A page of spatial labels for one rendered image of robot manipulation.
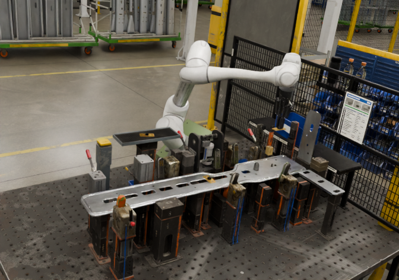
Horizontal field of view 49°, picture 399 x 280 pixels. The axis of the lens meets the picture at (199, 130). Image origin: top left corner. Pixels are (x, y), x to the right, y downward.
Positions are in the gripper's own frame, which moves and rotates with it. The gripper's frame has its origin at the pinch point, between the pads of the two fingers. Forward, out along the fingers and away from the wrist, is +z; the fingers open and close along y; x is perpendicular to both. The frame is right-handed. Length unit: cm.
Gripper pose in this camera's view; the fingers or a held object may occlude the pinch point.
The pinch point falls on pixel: (279, 122)
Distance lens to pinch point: 263.2
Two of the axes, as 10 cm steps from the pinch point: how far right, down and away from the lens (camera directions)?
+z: -1.1, 9.2, 3.8
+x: 8.4, -1.2, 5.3
